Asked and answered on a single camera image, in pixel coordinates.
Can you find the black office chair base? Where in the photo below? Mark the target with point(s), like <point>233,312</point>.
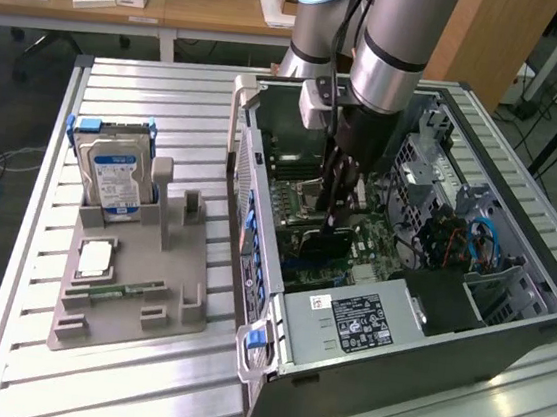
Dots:
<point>35,47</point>

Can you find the wooden cabinet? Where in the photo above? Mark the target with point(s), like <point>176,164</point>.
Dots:
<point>479,40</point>

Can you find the green RAM stick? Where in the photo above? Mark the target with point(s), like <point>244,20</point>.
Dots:
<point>113,290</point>

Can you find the silver disk bay cage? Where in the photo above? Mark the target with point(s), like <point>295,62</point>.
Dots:
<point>419,184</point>

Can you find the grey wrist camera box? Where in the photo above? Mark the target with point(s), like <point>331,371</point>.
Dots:
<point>313,104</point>

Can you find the grey power supply unit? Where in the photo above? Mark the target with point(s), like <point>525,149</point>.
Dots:
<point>314,338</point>

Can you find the blue case release latch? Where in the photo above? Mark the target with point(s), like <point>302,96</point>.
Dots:
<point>254,339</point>

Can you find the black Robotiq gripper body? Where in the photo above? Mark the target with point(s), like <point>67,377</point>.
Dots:
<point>367,133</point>

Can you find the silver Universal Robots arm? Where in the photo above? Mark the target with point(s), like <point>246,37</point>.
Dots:
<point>392,45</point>

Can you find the wooden desk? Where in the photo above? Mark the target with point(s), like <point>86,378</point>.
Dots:
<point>54,9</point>

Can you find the silver CPU chip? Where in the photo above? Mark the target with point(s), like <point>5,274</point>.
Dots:
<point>95,259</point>

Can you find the grey parts rack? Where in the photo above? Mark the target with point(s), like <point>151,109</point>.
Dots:
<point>165,316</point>

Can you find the green motherboard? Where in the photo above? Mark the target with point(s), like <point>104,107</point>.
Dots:
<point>375,244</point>

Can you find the CPU socket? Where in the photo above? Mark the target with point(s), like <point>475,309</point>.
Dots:
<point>307,199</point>

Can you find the hard disk in blue caddy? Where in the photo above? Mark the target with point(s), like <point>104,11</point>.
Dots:
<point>113,174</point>

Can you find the open black PC case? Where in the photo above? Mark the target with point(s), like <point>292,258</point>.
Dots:
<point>389,382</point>

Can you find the graphics card with black fan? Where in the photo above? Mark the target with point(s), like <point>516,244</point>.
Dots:
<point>326,249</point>

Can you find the white flat paper box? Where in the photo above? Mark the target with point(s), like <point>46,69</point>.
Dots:
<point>275,14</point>

